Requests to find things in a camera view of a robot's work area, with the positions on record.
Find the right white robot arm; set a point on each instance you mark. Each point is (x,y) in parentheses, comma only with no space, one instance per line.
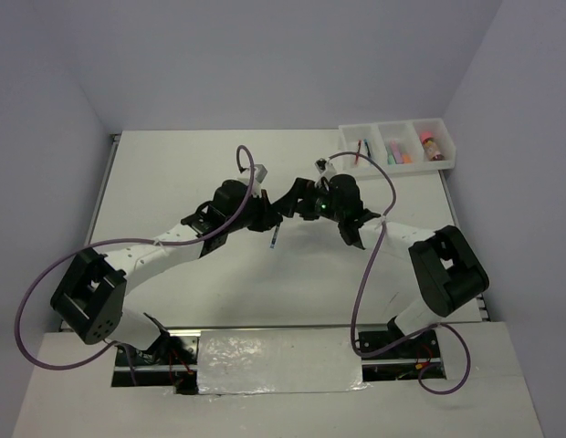
(447,271)

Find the aluminium rail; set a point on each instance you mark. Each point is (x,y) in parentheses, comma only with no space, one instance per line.
(183,330)

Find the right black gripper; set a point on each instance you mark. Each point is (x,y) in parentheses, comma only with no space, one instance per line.
(288,203)

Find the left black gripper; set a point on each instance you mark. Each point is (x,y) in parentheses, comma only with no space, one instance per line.
(267,216)

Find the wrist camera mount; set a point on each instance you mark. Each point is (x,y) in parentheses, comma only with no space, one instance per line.
(326,170)
(253,177)

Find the purple highlighter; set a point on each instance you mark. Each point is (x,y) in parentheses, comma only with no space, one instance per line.
(396,152)

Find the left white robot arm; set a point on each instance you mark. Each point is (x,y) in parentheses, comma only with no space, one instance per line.
(90,296)

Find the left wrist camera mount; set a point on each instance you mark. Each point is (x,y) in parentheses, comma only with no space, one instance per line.
(253,177)

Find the dark blue pen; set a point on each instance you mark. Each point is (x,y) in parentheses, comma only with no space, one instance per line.
(274,237)

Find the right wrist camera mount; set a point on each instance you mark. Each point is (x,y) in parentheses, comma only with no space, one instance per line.
(326,170)

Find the pink-capped clear tube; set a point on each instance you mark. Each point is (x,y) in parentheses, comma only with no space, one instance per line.
(432,151)

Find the clear three-compartment organizer tray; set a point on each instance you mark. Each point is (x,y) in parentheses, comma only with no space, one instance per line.
(400,147)

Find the red pen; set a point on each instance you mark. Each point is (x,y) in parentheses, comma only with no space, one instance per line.
(358,152)

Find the silver foil sheet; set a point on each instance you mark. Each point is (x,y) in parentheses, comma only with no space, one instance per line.
(279,361)

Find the teal blue pen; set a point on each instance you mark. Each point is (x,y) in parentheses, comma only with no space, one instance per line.
(367,148)

